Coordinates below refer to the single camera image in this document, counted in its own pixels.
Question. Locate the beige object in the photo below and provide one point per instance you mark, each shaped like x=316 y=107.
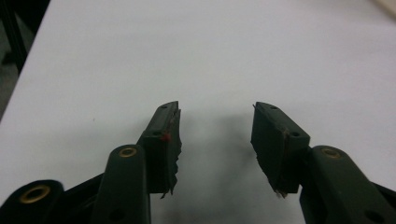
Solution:
x=389 y=6

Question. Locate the black metal stand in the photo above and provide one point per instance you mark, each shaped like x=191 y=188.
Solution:
x=11 y=34

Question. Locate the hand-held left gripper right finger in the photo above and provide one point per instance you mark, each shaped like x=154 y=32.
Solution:
x=336 y=186

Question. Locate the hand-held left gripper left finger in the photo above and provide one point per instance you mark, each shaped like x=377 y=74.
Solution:
x=127 y=183

